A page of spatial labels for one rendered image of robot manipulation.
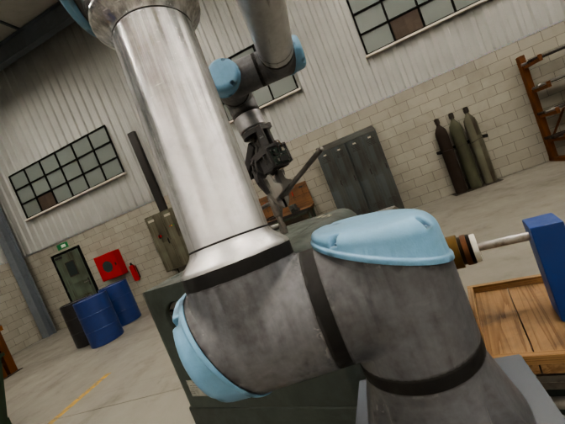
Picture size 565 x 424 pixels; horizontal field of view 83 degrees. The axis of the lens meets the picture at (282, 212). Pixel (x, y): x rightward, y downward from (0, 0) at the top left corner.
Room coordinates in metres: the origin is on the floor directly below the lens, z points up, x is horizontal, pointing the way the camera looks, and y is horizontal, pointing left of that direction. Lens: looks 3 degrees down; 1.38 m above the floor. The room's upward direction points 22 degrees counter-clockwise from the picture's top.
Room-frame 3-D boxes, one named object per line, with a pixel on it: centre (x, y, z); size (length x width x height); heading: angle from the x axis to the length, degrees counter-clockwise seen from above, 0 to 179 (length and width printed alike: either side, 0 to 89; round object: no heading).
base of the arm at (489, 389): (0.31, -0.07, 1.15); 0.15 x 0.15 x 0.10
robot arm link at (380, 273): (0.31, -0.07, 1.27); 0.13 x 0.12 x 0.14; 83
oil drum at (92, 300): (6.01, 3.96, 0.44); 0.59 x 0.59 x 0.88
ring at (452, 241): (0.80, -0.36, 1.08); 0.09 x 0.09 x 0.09; 61
